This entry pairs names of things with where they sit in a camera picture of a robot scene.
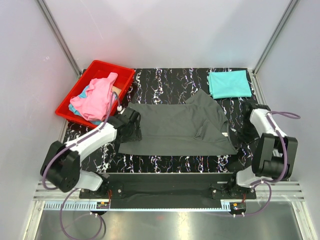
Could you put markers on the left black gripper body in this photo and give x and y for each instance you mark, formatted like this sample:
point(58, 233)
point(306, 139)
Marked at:
point(133, 134)

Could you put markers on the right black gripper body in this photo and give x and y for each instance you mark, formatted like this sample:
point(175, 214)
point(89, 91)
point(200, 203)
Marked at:
point(248, 133)

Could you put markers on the dark grey t-shirt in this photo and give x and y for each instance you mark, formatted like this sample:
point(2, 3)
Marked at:
point(198, 127)

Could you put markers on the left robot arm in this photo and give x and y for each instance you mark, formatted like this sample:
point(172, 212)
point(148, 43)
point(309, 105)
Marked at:
point(61, 168)

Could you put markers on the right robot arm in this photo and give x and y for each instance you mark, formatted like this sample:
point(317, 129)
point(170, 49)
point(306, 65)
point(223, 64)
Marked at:
point(274, 157)

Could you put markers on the pink t-shirt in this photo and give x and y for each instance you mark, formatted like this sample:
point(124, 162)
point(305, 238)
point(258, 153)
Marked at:
point(99, 95)

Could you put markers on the folded teal t-shirt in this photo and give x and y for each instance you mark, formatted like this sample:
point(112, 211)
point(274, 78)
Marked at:
point(229, 84)

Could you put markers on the red plastic bin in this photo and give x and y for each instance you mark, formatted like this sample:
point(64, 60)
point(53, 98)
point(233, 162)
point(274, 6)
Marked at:
point(98, 69)

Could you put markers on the right aluminium frame post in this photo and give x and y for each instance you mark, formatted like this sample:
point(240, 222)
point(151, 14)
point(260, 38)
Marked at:
point(275, 34)

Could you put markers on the aluminium frame post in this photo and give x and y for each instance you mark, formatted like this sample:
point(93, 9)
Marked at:
point(58, 35)
point(275, 34)

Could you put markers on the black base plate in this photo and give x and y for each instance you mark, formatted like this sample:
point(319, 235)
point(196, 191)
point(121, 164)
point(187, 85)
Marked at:
point(165, 191)

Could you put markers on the aluminium cross rail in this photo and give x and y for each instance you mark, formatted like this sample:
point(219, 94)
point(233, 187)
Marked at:
point(173, 210)

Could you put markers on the left aluminium frame post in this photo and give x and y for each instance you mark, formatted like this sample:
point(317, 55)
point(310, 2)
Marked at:
point(58, 35)

